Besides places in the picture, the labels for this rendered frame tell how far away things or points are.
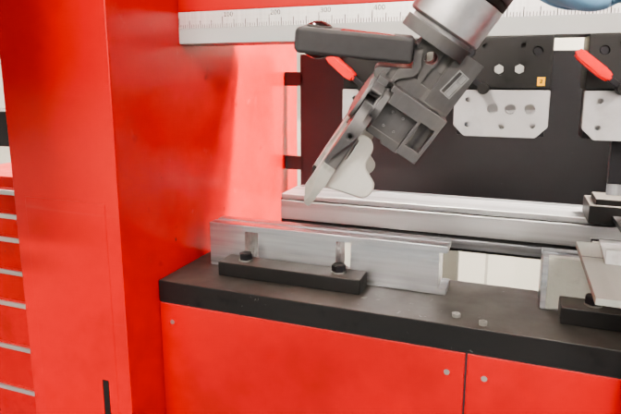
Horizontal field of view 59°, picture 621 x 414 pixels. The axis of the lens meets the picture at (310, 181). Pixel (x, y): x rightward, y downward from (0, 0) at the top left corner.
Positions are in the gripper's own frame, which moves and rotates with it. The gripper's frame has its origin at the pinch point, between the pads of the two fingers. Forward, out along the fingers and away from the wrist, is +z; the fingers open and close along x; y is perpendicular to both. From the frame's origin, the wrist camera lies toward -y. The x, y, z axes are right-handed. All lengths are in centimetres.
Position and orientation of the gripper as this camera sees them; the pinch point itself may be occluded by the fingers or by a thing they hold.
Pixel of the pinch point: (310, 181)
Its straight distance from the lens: 59.1
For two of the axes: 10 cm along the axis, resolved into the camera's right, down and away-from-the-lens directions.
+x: 1.2, -3.3, 9.4
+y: 8.4, 5.4, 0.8
